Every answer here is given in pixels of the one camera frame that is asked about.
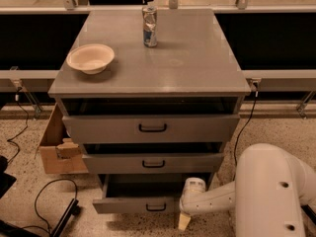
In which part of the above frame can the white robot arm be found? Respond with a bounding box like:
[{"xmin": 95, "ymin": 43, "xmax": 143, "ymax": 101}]
[{"xmin": 178, "ymin": 143, "xmax": 316, "ymax": 237}]

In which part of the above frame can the silver blue drink can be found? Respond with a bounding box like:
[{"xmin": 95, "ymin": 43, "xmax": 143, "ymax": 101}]
[{"xmin": 142, "ymin": 6, "xmax": 157, "ymax": 47}]

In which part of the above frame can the grey drawer cabinet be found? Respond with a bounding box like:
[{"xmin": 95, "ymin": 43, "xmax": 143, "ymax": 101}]
[{"xmin": 47, "ymin": 9, "xmax": 251, "ymax": 202}]

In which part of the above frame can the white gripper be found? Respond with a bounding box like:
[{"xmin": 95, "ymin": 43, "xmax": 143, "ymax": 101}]
[{"xmin": 178, "ymin": 178, "xmax": 210, "ymax": 231}]

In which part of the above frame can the grey drawer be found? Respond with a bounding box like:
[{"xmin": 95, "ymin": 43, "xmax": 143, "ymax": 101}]
[
  {"xmin": 83, "ymin": 153, "xmax": 223, "ymax": 174},
  {"xmin": 62, "ymin": 115, "xmax": 239, "ymax": 144},
  {"xmin": 93, "ymin": 173, "xmax": 213, "ymax": 214}
]

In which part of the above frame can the black cable left wall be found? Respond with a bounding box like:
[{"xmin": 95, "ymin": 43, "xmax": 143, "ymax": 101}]
[{"xmin": 5, "ymin": 87, "xmax": 30, "ymax": 166}]

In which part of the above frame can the cardboard box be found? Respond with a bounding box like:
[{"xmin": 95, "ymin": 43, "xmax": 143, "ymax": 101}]
[{"xmin": 39, "ymin": 105, "xmax": 88, "ymax": 174}]

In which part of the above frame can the metal railing frame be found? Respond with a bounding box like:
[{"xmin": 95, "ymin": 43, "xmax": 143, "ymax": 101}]
[{"xmin": 0, "ymin": 0, "xmax": 316, "ymax": 120}]

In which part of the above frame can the grey middle drawer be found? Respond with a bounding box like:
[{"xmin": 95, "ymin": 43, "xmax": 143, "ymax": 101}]
[{"xmin": 83, "ymin": 153, "xmax": 223, "ymax": 174}]

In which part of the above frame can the black cable left floor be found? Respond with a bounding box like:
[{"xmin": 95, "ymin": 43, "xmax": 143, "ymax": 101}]
[{"xmin": 19, "ymin": 178, "xmax": 79, "ymax": 235}]

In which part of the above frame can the black stand leg left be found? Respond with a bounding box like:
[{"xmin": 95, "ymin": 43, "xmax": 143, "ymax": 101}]
[{"xmin": 0, "ymin": 198, "xmax": 81, "ymax": 237}]

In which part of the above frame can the black stand leg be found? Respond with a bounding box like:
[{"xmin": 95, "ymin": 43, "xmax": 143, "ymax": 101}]
[
  {"xmin": 0, "ymin": 198, "xmax": 81, "ymax": 237},
  {"xmin": 301, "ymin": 205, "xmax": 316, "ymax": 225}
]

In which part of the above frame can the white bowl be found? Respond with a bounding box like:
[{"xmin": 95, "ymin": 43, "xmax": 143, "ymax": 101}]
[{"xmin": 66, "ymin": 44, "xmax": 115, "ymax": 74}]

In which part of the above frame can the black cable right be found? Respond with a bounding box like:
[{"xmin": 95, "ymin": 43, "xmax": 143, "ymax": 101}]
[{"xmin": 232, "ymin": 88, "xmax": 259, "ymax": 168}]

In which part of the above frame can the black stand leg right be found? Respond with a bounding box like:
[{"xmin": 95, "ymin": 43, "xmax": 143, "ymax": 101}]
[{"xmin": 301, "ymin": 205, "xmax": 316, "ymax": 225}]

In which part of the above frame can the grey top drawer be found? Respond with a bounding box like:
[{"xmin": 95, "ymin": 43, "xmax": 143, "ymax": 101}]
[{"xmin": 62, "ymin": 115, "xmax": 239, "ymax": 144}]

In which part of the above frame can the grey bottom drawer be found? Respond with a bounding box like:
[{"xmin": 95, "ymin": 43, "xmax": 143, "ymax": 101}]
[{"xmin": 93, "ymin": 173, "xmax": 213, "ymax": 214}]

